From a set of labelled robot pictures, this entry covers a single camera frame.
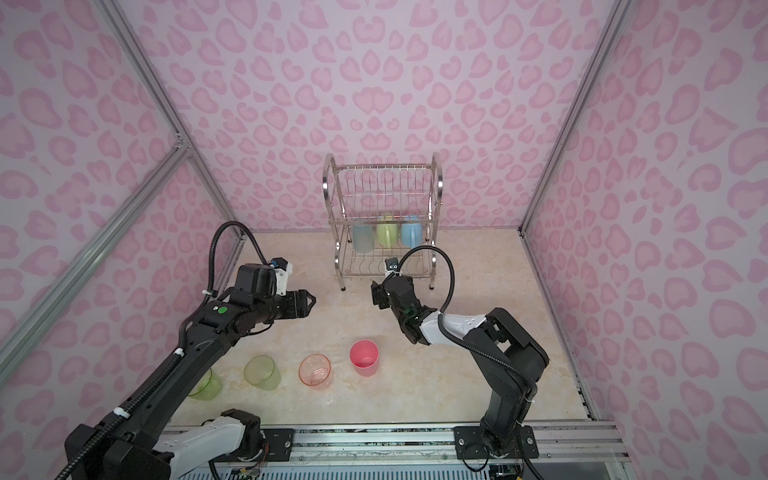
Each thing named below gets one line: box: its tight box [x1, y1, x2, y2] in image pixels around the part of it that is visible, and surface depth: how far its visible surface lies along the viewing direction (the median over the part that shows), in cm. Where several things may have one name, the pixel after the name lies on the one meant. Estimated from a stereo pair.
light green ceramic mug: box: [377, 223, 399, 249], surface depth 106 cm
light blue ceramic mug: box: [401, 223, 423, 249], surface depth 105 cm
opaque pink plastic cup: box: [350, 339, 379, 377], surface depth 82 cm
